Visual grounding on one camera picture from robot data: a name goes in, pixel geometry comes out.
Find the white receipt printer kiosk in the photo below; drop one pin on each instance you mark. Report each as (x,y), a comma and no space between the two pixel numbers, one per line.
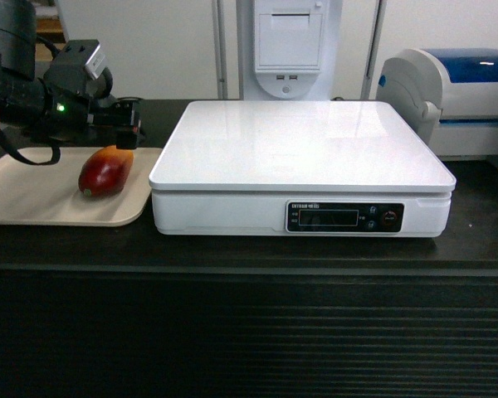
(305,50)

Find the white blue label printer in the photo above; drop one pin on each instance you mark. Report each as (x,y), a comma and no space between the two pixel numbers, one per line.
(449,97)

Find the dark red mango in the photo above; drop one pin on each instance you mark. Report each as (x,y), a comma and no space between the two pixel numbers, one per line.
(105,172)

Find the white checkout scale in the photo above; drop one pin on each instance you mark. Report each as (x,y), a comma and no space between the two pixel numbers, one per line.
(315,168)

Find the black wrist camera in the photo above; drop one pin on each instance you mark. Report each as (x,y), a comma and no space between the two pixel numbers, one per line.
(88,54)

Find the beige plastic tray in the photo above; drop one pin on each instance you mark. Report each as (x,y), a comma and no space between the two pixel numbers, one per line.
(49,195)

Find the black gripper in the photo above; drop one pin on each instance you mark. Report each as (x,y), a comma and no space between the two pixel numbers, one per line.
(120,119)

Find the black checkout counter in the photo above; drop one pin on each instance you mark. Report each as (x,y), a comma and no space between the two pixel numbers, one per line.
(128,312)

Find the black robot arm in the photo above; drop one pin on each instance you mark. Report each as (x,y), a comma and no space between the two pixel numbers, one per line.
(72,102)

